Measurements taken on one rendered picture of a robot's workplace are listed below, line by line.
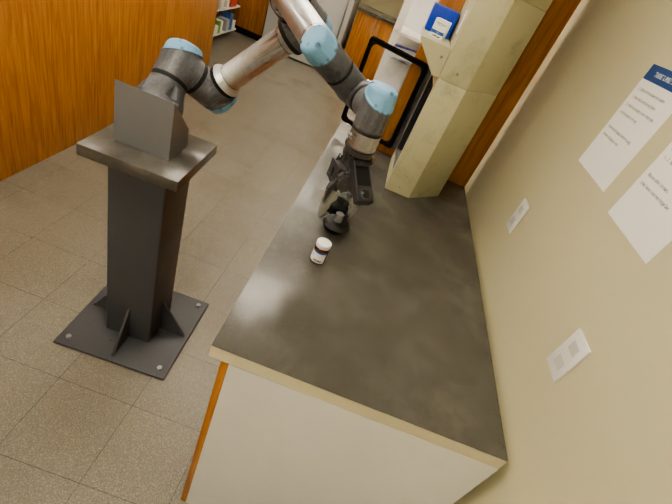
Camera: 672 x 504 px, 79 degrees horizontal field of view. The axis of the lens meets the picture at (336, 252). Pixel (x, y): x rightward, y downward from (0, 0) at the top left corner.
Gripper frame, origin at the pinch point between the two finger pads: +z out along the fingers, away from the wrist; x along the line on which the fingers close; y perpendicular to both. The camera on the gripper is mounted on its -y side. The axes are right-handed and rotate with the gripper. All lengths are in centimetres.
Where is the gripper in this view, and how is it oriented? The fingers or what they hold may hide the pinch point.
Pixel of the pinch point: (335, 216)
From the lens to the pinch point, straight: 111.3
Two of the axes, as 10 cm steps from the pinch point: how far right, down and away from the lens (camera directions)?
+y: -3.0, -6.7, 6.8
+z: -3.3, 7.4, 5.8
